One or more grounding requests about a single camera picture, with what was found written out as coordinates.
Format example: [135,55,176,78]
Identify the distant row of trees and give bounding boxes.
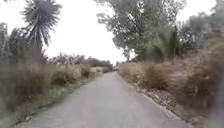
[49,52,114,71]

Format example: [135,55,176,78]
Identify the grey asphalt path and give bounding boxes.
[13,71,196,128]

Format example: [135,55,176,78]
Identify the large leafy tree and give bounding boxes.
[94,0,188,63]

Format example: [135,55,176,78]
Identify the spiky green palm bush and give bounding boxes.
[144,26,183,64]

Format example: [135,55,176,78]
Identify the dry brown bushes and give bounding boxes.
[117,43,224,116]
[0,61,111,111]

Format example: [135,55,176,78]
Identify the dirt verge with stones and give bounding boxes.
[128,79,214,128]

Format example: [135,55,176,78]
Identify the grass verge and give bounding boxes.
[0,74,101,128]

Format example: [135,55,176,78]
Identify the tall palm-like tree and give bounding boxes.
[19,0,63,64]

